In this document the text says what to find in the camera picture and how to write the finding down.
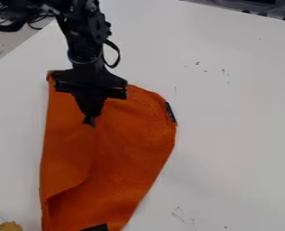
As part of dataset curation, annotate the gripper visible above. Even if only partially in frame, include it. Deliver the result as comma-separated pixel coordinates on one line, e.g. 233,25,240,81
51,59,130,128

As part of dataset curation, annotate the orange cloth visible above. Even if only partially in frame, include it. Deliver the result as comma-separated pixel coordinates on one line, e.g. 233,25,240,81
37,69,179,231

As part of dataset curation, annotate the yellow toy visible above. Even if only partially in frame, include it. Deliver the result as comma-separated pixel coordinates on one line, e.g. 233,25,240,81
0,220,25,231

